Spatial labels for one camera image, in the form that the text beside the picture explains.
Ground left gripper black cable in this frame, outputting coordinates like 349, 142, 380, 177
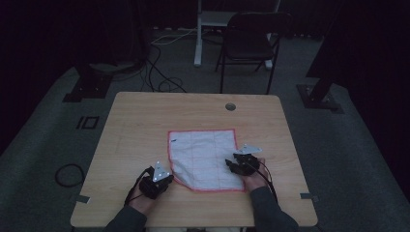
123, 165, 155, 208

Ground grey tape piece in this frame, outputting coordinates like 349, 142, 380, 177
74, 193, 92, 205
299, 191, 320, 203

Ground white floor cable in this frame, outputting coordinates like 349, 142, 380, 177
150, 28, 198, 46

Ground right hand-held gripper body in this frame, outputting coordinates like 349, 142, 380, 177
232, 143, 263, 177

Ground black stand base plate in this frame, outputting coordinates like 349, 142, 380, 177
62, 63, 114, 103
296, 76, 345, 115

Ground round grey stand base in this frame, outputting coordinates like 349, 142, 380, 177
88, 61, 137, 73

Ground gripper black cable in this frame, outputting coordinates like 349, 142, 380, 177
123, 165, 155, 208
252, 159, 278, 203

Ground black folding chair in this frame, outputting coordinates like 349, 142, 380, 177
215, 12, 293, 96

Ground white desk frame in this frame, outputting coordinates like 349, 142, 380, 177
193, 0, 282, 71

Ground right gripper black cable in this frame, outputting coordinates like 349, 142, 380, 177
252, 159, 278, 203

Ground black tangled floor cables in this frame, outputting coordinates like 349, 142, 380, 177
140, 43, 188, 94

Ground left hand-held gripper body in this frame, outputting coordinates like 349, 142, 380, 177
138, 159, 172, 200

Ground white cloth with red edging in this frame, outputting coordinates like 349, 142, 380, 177
166, 129, 247, 193

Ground black coiled floor cable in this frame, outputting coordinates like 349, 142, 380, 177
54, 162, 87, 189

